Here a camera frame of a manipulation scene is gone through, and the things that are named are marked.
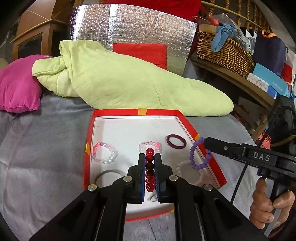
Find red bead bracelet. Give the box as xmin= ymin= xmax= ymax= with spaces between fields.
xmin=144 ymin=147 xmax=157 ymax=193

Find silver bangle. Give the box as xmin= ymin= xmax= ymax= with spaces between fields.
xmin=92 ymin=170 xmax=126 ymax=187

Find pale pink bead bracelet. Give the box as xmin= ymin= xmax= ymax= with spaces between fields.
xmin=138 ymin=141 xmax=163 ymax=154

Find pink multicolour bead bracelet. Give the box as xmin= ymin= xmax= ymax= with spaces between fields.
xmin=92 ymin=141 xmax=118 ymax=165

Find purple bead bracelet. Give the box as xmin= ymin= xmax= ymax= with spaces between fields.
xmin=189 ymin=136 xmax=213 ymax=171

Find maroon band bracelet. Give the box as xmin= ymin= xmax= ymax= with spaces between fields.
xmin=165 ymin=134 xmax=187 ymax=150

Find white pearl bead bracelet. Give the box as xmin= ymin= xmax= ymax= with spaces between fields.
xmin=176 ymin=159 xmax=212 ymax=187

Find person's right hand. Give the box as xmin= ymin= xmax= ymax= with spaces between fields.
xmin=249 ymin=178 xmax=295 ymax=230

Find red shallow box tray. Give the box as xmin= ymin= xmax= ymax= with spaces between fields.
xmin=83 ymin=108 xmax=227 ymax=222

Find wooden side table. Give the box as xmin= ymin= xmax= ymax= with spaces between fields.
xmin=191 ymin=54 xmax=274 ymax=141

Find white patterned box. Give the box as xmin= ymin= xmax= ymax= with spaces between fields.
xmin=247 ymin=73 xmax=269 ymax=92

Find blue cardboard box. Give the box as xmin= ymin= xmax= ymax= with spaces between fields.
xmin=252 ymin=63 xmax=290 ymax=97

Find wicker basket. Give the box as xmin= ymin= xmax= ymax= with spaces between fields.
xmin=196 ymin=31 xmax=255 ymax=77

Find light green folded quilt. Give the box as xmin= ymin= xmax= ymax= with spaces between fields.
xmin=32 ymin=40 xmax=234 ymax=116

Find red cushion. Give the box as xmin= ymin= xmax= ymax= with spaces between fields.
xmin=112 ymin=43 xmax=168 ymax=70

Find blue cloth in basket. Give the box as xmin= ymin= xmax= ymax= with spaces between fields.
xmin=211 ymin=23 xmax=236 ymax=53

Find wooden stair railing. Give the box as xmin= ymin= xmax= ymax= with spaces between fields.
xmin=201 ymin=0 xmax=272 ymax=33

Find magenta pillow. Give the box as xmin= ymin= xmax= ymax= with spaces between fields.
xmin=0 ymin=55 xmax=51 ymax=113

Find red blanket on railing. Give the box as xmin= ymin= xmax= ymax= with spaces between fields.
xmin=100 ymin=0 xmax=206 ymax=22

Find silver foil insulation panel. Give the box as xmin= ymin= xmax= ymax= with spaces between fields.
xmin=69 ymin=4 xmax=197 ymax=75

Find wooden cabinet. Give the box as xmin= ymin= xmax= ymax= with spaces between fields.
xmin=11 ymin=0 xmax=74 ymax=61

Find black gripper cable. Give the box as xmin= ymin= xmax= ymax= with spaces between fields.
xmin=230 ymin=162 xmax=249 ymax=204

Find navy bag orange handle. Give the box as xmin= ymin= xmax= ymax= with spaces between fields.
xmin=252 ymin=30 xmax=286 ymax=76

